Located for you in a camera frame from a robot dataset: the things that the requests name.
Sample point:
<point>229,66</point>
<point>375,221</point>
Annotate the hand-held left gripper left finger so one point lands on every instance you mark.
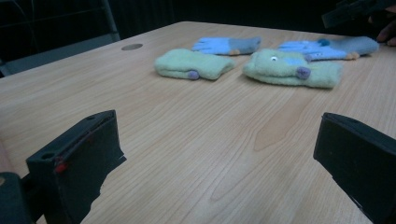
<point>71,168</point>

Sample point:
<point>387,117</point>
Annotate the green knit glove with eye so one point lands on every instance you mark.
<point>274,70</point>

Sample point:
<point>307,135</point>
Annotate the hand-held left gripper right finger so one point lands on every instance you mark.
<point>364,161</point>

